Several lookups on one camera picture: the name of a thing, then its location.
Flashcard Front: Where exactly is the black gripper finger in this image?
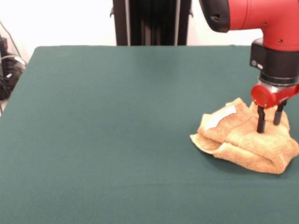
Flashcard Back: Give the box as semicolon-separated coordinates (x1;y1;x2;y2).
256;105;266;134
273;100;287;126

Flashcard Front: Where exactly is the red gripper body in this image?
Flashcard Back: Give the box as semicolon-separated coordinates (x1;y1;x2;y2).
250;83;299;109

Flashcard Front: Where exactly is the tan terry towel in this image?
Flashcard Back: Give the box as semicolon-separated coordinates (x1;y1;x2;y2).
189;98;299;175

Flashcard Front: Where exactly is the dark green table cloth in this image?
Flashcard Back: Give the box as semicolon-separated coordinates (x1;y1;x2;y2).
0;45;299;224

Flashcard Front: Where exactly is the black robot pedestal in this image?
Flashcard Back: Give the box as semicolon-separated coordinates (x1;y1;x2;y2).
109;0;194;46

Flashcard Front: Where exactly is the black equipment with cables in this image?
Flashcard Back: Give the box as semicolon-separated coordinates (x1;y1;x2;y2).
0;37;26;101

